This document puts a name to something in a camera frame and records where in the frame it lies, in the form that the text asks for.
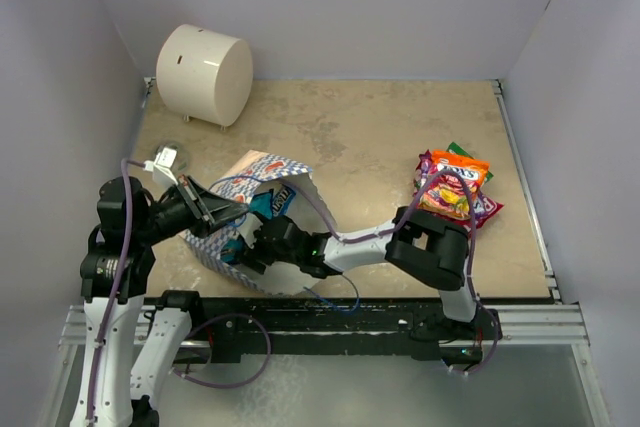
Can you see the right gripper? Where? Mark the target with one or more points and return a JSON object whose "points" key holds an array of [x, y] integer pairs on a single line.
{"points": [[251, 256]]}

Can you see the purple Fox's berries candy bag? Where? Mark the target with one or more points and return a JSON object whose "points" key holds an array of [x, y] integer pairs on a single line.
{"points": [[484, 206]]}

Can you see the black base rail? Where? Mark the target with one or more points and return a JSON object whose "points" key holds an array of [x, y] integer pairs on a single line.
{"points": [[408, 327]]}

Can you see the blue checkered paper bag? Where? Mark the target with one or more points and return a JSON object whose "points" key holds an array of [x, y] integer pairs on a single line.
{"points": [[257, 172]]}

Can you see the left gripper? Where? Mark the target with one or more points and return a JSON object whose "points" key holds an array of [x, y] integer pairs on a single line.
{"points": [[205, 207]]}

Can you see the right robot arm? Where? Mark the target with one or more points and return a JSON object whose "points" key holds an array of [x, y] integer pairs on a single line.
{"points": [[436, 252]]}

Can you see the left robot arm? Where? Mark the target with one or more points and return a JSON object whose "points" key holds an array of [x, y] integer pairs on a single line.
{"points": [[121, 386]]}

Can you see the teal blue snack bag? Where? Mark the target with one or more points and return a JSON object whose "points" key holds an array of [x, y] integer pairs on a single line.
{"points": [[260, 210]]}

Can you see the red Real snack bag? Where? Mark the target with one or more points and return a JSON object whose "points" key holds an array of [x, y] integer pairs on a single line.
{"points": [[466, 222]]}

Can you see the white cylindrical container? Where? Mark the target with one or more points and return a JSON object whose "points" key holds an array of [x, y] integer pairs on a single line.
{"points": [[204, 75]]}

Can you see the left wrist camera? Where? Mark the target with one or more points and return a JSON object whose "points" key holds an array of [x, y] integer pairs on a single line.
{"points": [[160, 168]]}

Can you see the orange Fox's fruits candy bag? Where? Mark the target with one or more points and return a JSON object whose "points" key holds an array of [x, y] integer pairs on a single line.
{"points": [[446, 195]]}

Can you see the green Fox's candy bag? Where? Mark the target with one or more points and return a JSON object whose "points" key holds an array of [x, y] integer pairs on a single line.
{"points": [[455, 148]]}

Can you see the blue M&M's snack bag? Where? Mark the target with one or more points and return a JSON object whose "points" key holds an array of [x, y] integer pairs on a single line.
{"points": [[281, 200]]}

